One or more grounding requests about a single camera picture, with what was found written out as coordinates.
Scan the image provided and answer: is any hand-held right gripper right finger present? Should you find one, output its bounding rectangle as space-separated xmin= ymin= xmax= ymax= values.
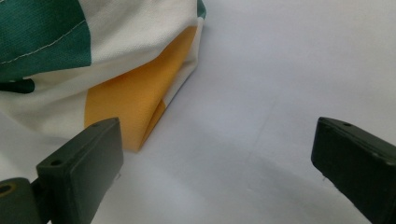
xmin=310 ymin=116 xmax=396 ymax=224

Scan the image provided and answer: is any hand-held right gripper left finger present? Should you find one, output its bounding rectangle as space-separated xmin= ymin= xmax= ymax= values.
xmin=35 ymin=117 xmax=125 ymax=224

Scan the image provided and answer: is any white green orange tote bag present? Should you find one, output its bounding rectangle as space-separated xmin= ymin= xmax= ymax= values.
xmin=0 ymin=0 xmax=207 ymax=154

